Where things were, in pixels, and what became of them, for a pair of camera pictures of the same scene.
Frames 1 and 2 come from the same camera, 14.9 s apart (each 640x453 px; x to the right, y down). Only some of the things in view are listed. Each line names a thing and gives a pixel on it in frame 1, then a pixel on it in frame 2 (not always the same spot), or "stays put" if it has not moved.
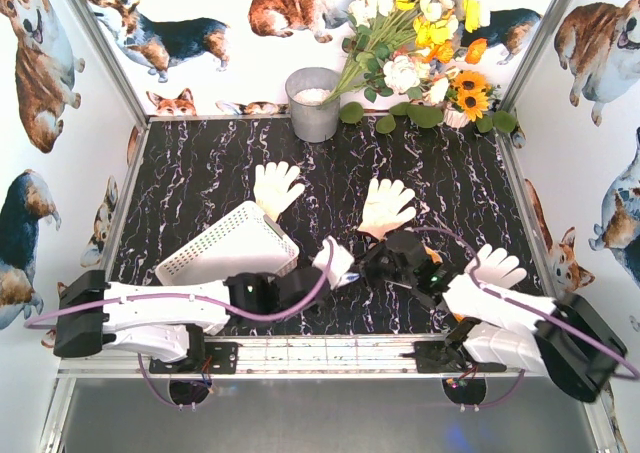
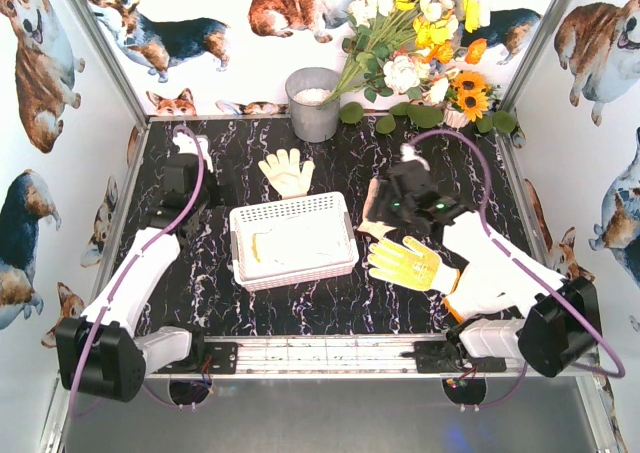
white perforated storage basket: [245, 241] to [292, 241]
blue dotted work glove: [339, 272] to [290, 240]
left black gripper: [316, 278] to [220, 184]
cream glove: [272, 187] to [285, 174]
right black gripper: [379, 264] to [381, 205]
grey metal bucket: [309, 120] stays put
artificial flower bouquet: [407, 33] stays put
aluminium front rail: [388, 356] stays put
